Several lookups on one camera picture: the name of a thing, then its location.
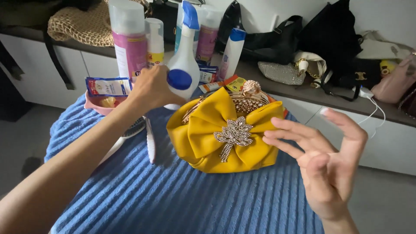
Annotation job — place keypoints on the dark olive bag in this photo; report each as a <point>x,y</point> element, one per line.
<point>29,13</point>

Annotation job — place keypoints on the teal label bottle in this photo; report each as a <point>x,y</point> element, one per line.
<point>178,32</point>

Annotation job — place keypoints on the white comb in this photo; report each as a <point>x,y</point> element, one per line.
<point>150,139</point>

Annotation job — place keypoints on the pink bowl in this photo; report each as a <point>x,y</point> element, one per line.
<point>97,105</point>

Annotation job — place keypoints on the yellow sachet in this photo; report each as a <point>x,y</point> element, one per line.
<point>235,84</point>

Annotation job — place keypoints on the large black fabric bag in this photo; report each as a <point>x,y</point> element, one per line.
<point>328,35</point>

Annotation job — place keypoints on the person's left hand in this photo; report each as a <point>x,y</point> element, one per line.
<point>149,91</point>

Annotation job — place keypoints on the glossy black bag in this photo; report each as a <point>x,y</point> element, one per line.
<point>229,26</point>

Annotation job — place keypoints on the person's right hand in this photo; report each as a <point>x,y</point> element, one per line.
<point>334,178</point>

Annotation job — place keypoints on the white spray bottle blue trigger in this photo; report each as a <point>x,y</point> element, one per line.
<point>187,61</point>

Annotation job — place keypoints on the yellow plush charm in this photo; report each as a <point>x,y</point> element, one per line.
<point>387,67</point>

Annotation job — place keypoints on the black leather handbag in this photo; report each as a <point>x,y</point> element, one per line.
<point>165,19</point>

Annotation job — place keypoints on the white tube blue cap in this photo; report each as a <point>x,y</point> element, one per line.
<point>231,55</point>

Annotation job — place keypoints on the pink handbag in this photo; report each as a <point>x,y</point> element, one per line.
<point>395,81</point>

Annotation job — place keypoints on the orange and white tube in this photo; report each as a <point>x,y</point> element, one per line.
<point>211,86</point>

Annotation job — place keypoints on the white hair brush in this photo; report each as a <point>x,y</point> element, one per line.
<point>125,138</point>

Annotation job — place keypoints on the silver glitter clutch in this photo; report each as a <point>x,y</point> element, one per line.
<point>281,73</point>

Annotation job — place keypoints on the blue and white sachet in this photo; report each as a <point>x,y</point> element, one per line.
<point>109,86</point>

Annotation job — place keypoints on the woven straw bag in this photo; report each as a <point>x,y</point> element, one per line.
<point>84,26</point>

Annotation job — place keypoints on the clear cap pink label bottle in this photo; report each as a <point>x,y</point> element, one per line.
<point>208,39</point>

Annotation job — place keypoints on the large pink label bottle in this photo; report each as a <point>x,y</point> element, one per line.
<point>130,45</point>

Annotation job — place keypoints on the white pump bottle yellow label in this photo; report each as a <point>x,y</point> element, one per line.
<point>155,42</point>

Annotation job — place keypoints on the white cabinet dark countertop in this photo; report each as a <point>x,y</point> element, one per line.
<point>42,74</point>

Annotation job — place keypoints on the black bag gold clasp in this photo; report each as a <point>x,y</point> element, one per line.
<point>364,73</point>

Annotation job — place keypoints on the blue striped towel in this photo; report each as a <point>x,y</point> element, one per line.
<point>162,201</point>

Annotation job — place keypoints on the beige fabric bag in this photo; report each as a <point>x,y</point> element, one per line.
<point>380,47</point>

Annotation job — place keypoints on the small blue packets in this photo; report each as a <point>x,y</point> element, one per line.
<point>208,74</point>

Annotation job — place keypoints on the yellow bow clutch purse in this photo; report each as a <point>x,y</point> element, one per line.
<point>201,136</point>

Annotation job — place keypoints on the dark maroon bag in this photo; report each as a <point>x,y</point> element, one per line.
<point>409,100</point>

